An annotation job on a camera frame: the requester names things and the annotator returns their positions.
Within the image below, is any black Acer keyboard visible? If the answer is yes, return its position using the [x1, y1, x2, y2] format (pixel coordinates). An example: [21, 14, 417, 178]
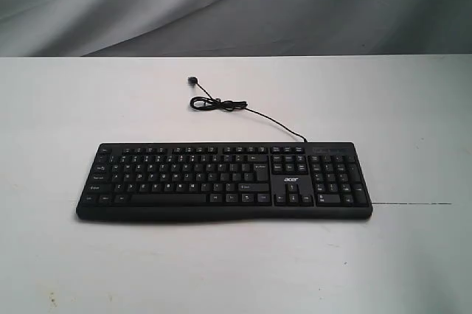
[76, 142, 373, 222]

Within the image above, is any grey backdrop cloth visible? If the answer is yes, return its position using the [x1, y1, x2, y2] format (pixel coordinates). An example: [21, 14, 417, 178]
[1, 0, 471, 57]

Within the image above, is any black keyboard USB cable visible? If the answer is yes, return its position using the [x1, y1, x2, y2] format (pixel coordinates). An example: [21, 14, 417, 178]
[186, 76, 310, 144]

